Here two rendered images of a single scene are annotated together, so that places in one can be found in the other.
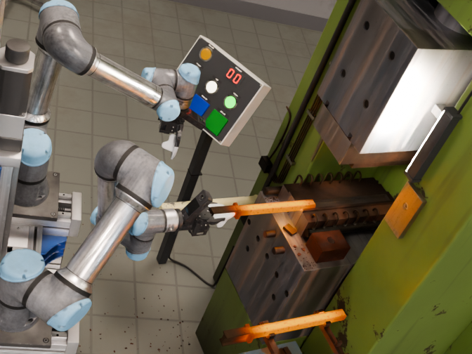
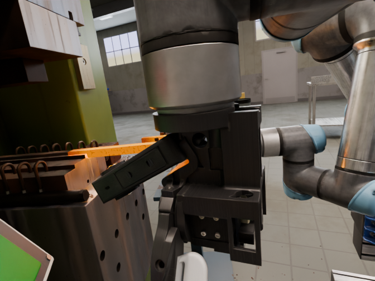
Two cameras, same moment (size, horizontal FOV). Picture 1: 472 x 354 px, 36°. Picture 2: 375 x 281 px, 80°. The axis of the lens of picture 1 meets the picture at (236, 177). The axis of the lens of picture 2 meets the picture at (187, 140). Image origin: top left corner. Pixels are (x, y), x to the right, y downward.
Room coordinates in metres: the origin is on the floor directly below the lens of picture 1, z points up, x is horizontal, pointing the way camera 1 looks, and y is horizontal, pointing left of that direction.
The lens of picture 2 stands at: (2.21, 0.41, 1.15)
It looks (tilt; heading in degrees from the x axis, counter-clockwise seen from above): 14 degrees down; 226
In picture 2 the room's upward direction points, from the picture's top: 7 degrees counter-clockwise
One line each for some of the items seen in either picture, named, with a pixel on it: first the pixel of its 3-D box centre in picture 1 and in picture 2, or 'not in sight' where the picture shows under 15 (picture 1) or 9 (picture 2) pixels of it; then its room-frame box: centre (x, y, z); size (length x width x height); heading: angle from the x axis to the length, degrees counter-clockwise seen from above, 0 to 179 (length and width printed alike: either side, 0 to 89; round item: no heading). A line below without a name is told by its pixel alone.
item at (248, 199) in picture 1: (210, 204); not in sight; (2.21, 0.05, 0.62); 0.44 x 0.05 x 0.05; 128
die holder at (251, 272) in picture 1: (322, 260); (54, 237); (2.09, -0.44, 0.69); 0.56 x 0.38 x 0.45; 128
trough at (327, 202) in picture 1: (347, 201); (26, 159); (2.11, -0.41, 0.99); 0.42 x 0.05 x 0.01; 128
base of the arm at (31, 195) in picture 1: (27, 180); not in sight; (1.70, 0.64, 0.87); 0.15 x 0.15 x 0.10
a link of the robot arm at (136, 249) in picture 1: (135, 240); (303, 178); (1.63, 0.22, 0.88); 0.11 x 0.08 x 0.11; 75
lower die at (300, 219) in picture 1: (340, 204); (23, 173); (2.13, -0.40, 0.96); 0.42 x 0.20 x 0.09; 128
